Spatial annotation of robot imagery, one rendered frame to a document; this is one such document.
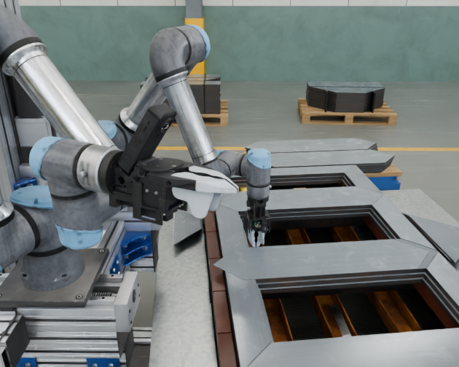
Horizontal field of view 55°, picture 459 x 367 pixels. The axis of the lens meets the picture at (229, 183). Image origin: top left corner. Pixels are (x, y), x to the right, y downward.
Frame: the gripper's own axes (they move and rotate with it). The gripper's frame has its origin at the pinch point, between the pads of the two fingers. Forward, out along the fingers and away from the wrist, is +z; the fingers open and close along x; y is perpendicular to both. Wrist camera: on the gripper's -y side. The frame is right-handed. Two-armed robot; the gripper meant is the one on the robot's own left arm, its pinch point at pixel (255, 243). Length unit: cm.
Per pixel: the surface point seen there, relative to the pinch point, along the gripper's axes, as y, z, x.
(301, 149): -95, 2, 42
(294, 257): 8.8, 0.7, 12.0
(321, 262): 12.6, 0.7, 20.1
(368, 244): 3.7, 0.7, 39.8
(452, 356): 55, 1, 40
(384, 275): 19.6, 2.3, 38.9
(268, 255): 6.6, 0.7, 3.4
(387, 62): -652, 55, 352
